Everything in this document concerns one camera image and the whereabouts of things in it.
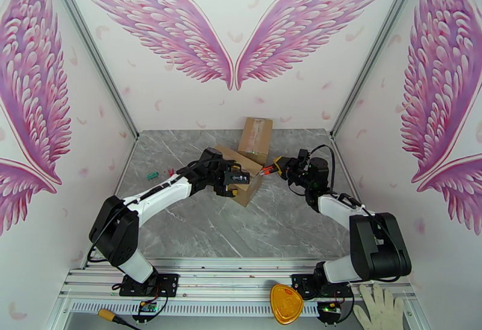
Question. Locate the orange black utility knife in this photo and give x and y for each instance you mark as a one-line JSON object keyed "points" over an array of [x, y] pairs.
{"points": [[268, 170]]}

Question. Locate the brown cardboard express box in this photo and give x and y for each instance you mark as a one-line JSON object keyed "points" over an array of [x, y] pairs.
{"points": [[256, 137], [248, 189]]}

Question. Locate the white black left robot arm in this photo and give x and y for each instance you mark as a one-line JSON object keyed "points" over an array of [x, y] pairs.
{"points": [[158, 193]]}

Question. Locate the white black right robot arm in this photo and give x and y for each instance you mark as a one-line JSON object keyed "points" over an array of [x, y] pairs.
{"points": [[376, 246]]}

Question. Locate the small red object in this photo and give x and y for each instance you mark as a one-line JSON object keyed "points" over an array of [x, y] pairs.
{"points": [[170, 171]]}

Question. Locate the small green object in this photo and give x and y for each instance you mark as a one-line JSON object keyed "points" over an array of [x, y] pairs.
{"points": [[151, 175]]}

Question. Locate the orange rounded plastic case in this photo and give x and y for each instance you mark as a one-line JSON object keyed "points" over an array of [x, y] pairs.
{"points": [[286, 304]]}

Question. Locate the small green circuit board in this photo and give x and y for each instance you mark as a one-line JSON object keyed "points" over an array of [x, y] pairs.
{"points": [[147, 307], [328, 307]]}

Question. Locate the white work glove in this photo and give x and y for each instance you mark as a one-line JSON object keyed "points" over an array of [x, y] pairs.
{"points": [[380, 308]]}

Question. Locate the aluminium rail frame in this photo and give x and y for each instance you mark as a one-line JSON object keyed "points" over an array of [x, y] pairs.
{"points": [[226, 276]]}

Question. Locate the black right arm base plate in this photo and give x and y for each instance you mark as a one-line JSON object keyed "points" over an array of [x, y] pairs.
{"points": [[301, 283]]}

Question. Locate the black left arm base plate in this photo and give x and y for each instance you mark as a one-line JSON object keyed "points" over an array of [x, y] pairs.
{"points": [[167, 283]]}

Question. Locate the aluminium corner post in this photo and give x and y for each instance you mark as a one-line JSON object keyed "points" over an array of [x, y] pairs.
{"points": [[375, 54], [90, 48]]}

